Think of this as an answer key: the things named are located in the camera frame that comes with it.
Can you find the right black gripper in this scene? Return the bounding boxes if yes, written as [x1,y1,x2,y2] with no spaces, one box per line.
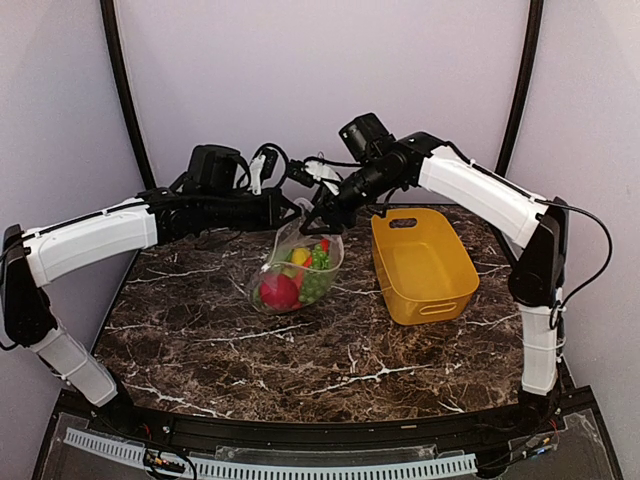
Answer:
[301,159,403,232]

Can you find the black front rail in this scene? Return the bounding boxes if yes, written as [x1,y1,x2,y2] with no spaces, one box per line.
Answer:
[38,387,611,462]

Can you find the clear zip top bag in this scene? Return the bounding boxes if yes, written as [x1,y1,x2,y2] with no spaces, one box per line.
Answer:
[247,198,344,315]

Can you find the red toy tomato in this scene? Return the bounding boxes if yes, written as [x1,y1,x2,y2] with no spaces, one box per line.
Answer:
[259,274,299,311]

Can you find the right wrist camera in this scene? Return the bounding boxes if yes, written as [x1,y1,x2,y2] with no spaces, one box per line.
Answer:
[286,157,342,196]

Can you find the right black frame post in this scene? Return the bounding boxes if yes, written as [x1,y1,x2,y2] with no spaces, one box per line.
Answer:
[495,0,544,177]

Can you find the yellow toy lemon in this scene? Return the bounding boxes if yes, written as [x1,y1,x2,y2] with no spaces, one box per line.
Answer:
[282,247,312,278]

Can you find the green toy grapes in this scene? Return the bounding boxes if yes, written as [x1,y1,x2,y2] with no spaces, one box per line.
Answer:
[299,241,331,304]

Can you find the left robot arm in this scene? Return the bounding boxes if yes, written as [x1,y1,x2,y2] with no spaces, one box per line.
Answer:
[1,143,300,436]

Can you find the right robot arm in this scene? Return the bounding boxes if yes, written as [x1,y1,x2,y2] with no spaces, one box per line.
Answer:
[294,113,575,434]

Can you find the yellow plastic basket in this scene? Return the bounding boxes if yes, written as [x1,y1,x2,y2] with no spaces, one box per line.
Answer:
[371,208,480,326]

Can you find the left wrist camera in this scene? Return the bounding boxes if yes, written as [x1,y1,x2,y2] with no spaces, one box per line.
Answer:
[249,143,280,196]

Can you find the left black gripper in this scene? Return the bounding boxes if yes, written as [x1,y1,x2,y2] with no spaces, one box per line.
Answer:
[203,186,302,230]

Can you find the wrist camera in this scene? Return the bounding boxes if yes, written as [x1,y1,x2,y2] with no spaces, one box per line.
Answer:
[286,157,342,196]
[249,143,280,196]

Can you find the red toy chili pepper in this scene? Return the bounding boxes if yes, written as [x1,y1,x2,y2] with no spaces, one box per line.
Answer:
[291,239,331,305]

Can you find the left black frame post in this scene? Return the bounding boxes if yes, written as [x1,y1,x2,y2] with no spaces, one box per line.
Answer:
[99,0,157,190]

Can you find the black frame post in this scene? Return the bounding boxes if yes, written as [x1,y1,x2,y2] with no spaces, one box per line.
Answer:
[99,0,157,190]
[495,0,544,177]

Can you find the white slotted cable duct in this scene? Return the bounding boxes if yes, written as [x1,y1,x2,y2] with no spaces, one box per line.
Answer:
[63,427,477,480]

